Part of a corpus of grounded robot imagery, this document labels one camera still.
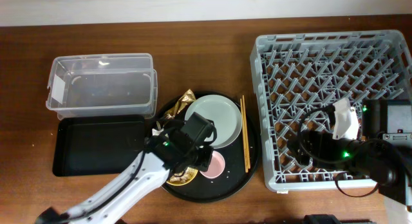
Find pink cup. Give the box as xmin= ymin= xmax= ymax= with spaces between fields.
xmin=200 ymin=151 xmax=225 ymax=179

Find wooden chopstick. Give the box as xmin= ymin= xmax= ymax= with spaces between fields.
xmin=240 ymin=95 xmax=250 ymax=173
xmin=241 ymin=95 xmax=251 ymax=173

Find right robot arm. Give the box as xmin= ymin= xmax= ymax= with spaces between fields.
xmin=287 ymin=98 xmax=411 ymax=223

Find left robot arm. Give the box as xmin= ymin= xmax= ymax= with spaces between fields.
xmin=35 ymin=124 xmax=217 ymax=223

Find grey dishwasher rack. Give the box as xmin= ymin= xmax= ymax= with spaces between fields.
xmin=250 ymin=30 xmax=411 ymax=193

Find food scraps in bowl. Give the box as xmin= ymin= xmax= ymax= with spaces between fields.
xmin=169 ymin=168 xmax=197 ymax=183

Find yellow bowl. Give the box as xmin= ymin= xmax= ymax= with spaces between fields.
xmin=167 ymin=167 xmax=198 ymax=186

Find round black serving tray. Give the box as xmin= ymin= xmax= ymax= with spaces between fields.
xmin=146 ymin=91 xmax=261 ymax=203

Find grey round plate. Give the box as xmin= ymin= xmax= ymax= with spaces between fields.
xmin=185 ymin=95 xmax=242 ymax=149

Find crumpled white tissue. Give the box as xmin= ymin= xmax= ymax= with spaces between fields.
xmin=152 ymin=129 xmax=164 ymax=136

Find gold foil wrapper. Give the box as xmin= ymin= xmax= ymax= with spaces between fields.
xmin=164 ymin=89 xmax=196 ymax=119

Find black rectangular tray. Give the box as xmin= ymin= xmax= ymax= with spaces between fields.
xmin=52 ymin=115 xmax=145 ymax=177

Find clear plastic storage bin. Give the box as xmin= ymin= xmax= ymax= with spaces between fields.
xmin=46 ymin=53 xmax=158 ymax=119

